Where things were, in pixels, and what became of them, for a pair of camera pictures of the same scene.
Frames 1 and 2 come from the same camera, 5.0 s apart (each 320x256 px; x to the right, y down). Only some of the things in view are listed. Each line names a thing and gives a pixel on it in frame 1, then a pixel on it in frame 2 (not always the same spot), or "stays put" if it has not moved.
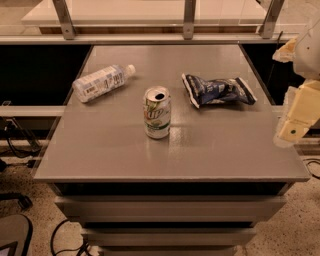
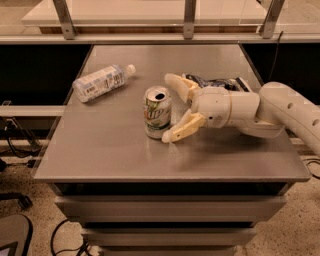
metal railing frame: (69, 37) stays put
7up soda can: (157, 112) stays put
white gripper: (309, 55) → (213, 106)
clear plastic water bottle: (101, 81) stays put
